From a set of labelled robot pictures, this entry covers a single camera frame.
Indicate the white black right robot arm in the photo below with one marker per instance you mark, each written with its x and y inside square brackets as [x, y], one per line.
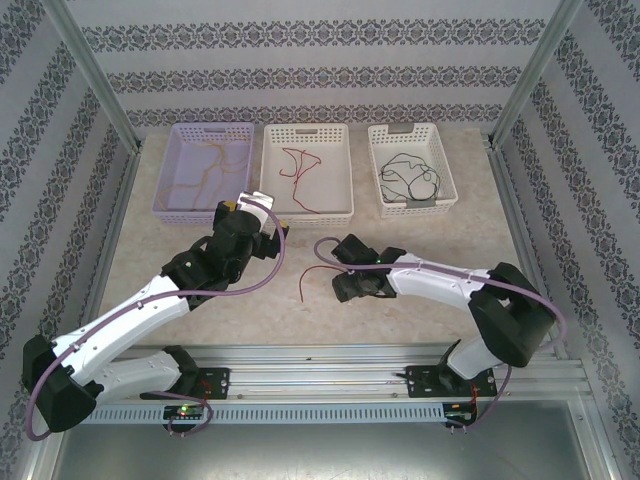
[430, 285]

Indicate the purple plastic basket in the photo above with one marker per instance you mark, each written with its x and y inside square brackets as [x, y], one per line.
[185, 165]

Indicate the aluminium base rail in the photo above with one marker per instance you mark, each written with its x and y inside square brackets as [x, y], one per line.
[320, 372]

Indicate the aluminium frame post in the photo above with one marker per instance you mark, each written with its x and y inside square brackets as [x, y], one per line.
[542, 65]
[86, 65]

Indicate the wide white plastic basket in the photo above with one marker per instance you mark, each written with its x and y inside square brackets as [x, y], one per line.
[325, 200]

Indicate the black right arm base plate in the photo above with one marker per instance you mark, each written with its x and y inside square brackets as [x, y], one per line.
[420, 382]

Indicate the aluminium side rail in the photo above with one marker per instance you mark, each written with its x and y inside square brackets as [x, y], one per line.
[518, 225]
[116, 225]

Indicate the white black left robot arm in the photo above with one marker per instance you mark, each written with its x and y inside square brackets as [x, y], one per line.
[130, 325]

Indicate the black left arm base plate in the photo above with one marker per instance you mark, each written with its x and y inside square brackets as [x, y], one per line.
[217, 382]

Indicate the metal sheet panel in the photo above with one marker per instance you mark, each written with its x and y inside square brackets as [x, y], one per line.
[320, 450]

